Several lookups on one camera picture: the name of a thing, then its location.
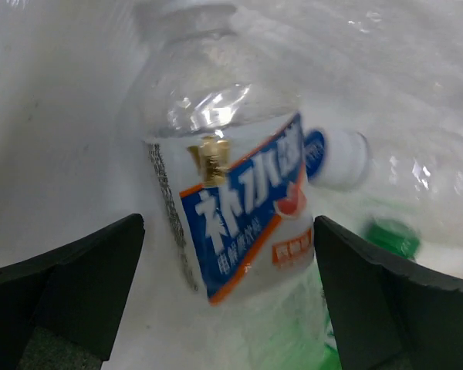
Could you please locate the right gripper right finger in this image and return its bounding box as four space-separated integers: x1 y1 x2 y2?
314 216 463 369

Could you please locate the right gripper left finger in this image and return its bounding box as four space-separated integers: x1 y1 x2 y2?
0 214 145 369

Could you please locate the green soda bottle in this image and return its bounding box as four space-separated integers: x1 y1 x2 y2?
285 217 424 370

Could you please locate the blue white label bottle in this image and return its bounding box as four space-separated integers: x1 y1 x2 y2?
120 1 313 305

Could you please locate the clear bottle blue cap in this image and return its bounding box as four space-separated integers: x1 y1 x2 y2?
304 128 463 247

